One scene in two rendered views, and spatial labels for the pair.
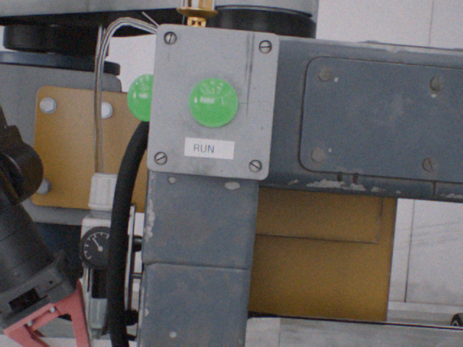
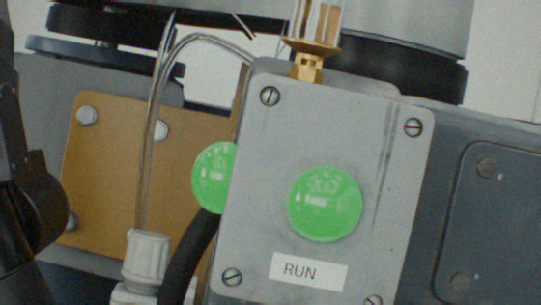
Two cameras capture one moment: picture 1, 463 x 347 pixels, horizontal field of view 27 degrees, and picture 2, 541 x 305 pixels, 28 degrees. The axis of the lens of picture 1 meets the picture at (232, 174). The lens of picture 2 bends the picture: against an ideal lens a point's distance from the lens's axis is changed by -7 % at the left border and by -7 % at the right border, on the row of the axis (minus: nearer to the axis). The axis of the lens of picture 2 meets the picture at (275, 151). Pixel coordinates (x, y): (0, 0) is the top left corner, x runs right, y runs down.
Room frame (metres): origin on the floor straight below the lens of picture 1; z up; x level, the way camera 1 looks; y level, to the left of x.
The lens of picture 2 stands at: (0.14, 0.03, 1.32)
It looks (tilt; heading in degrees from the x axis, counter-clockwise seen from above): 3 degrees down; 1
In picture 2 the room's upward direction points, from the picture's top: 12 degrees clockwise
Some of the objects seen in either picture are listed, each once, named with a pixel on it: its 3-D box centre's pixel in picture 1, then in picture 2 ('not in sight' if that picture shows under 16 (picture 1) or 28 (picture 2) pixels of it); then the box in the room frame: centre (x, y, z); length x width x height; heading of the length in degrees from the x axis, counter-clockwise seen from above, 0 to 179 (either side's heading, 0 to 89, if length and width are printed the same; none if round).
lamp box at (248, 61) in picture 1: (211, 103); (319, 198); (0.61, 0.02, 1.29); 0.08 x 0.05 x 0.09; 94
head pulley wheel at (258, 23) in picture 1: (260, 32); (392, 70); (0.80, -0.01, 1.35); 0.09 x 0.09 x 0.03
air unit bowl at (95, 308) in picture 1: (98, 300); not in sight; (0.86, 0.11, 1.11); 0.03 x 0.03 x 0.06
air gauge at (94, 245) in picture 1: (100, 247); not in sight; (0.83, 0.11, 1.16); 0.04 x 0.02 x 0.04; 94
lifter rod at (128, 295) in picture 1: (129, 280); not in sight; (0.91, 0.09, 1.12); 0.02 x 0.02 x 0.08; 4
